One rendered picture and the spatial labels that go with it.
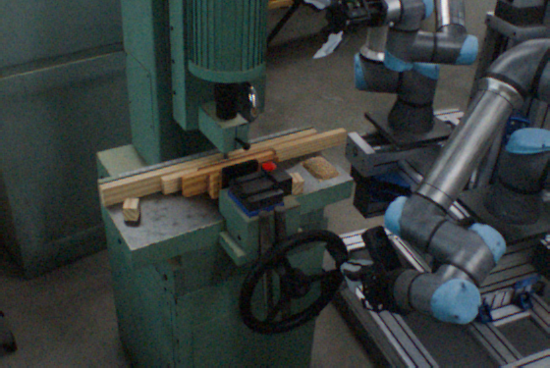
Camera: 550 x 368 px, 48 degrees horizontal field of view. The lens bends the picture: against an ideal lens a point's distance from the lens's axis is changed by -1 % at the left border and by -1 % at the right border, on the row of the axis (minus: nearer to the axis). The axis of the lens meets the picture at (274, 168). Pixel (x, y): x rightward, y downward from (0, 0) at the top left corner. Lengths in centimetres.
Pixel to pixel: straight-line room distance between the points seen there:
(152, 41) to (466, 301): 93
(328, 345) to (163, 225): 112
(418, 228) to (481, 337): 110
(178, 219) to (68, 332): 112
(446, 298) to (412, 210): 20
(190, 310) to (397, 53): 80
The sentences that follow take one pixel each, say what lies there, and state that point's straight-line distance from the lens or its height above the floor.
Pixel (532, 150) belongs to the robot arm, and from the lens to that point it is 163.
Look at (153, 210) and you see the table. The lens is 147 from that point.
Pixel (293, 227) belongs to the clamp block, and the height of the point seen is 90.
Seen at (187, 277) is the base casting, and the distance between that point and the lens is 149.
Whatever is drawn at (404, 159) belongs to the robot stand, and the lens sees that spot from 206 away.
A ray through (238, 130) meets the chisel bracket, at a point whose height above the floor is 106.
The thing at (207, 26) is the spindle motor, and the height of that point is 132.
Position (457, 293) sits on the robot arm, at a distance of 109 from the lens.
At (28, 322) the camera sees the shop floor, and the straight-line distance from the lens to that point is 254.
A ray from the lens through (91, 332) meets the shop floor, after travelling 245.
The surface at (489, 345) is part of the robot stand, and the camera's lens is 222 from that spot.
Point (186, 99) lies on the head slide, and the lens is 153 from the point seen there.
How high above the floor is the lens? 179
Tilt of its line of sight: 33 degrees down
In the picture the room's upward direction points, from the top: 4 degrees clockwise
